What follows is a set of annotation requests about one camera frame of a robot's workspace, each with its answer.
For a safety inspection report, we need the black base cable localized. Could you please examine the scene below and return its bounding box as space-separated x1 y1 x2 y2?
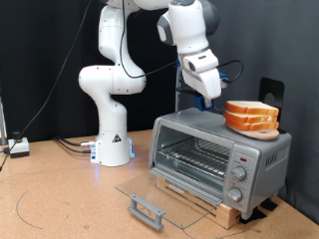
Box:
57 138 93 155

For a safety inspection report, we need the silver oven knob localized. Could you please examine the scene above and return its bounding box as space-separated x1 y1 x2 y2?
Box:
226 187 243 203
231 165 247 182

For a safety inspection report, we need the vertical aluminium pole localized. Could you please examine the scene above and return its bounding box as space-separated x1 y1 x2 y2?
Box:
174 64 183 114

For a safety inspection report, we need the black camera cable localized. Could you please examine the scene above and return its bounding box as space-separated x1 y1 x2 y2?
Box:
119 0 244 85

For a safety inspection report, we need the black cable silver connector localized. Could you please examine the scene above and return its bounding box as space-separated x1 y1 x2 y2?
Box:
53 134 98 148

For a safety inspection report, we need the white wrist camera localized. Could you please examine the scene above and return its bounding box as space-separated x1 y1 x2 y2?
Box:
182 49 220 75

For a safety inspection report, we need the wooden block base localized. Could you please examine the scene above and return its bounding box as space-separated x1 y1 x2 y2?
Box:
156 175 242 231

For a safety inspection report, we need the wire oven rack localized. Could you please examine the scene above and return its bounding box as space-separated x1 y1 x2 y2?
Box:
156 136 231 180

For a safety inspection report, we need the metal frame leg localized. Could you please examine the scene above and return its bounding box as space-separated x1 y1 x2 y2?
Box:
0 98 7 146

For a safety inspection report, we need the glass oven door grey handle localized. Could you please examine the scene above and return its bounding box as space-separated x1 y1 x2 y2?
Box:
114 167 223 232

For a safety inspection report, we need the white bread slice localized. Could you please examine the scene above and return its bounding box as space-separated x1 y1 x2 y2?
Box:
224 119 279 131
225 100 280 118
222 110 279 124

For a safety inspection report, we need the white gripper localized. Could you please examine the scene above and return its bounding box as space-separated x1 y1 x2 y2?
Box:
182 68 223 101

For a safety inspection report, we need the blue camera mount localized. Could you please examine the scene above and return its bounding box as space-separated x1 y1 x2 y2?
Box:
218 72 229 89

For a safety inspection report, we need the black foam pad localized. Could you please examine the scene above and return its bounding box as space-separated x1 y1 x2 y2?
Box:
239 206 267 225
260 198 279 212

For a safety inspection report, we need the silver toaster oven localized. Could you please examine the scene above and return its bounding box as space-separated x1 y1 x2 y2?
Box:
148 108 293 221

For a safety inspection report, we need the grey emergency stop box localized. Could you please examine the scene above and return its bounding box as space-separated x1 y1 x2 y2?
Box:
8 131 31 159

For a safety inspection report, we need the long black hanging cable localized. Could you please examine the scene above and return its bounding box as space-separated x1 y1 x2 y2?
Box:
0 0 94 170

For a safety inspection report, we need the black metal bookend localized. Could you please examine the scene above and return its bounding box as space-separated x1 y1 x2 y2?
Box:
258 77 285 134

